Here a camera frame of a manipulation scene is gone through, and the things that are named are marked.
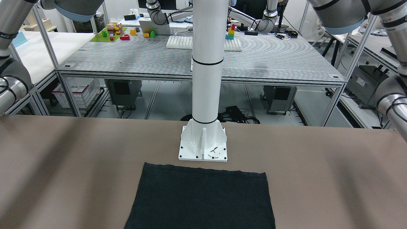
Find green lego baseplate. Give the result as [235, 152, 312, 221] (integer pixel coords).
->
[90, 27, 128, 42]

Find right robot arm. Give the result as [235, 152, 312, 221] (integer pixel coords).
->
[0, 0, 103, 115]

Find coloured block tower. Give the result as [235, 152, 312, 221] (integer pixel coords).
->
[225, 24, 235, 40]

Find white plastic basket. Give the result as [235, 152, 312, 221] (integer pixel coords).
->
[51, 77, 100, 109]

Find black t-shirt with logo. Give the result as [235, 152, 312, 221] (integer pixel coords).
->
[124, 163, 276, 229]

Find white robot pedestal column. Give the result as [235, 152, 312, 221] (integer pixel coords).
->
[178, 0, 229, 162]

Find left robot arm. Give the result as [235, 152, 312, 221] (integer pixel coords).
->
[309, 0, 407, 140]

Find striped aluminium workbench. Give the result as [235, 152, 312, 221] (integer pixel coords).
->
[55, 25, 347, 127]

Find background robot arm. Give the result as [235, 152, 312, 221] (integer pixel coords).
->
[145, 0, 193, 25]

